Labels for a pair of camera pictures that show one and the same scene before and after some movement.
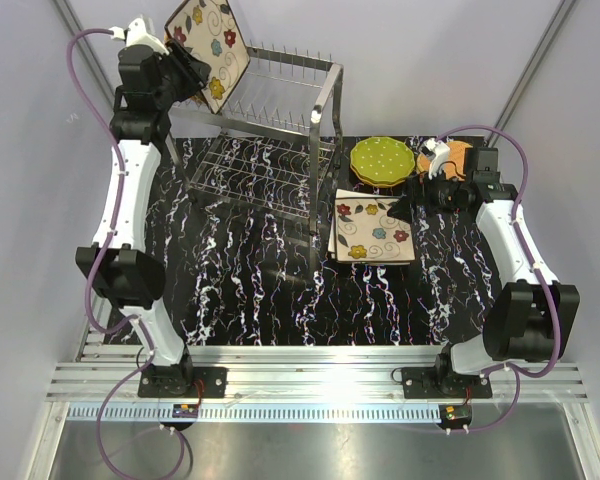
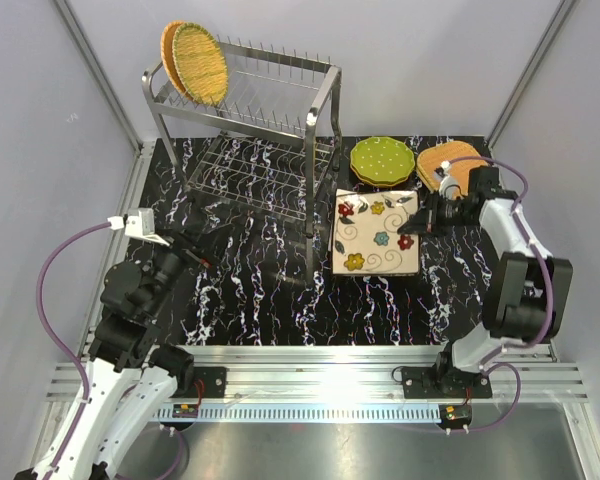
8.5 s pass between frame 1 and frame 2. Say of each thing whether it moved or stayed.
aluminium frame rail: stayed
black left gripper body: moved
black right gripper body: moved
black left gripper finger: moved
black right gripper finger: moved
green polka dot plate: stayed
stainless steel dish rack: stayed
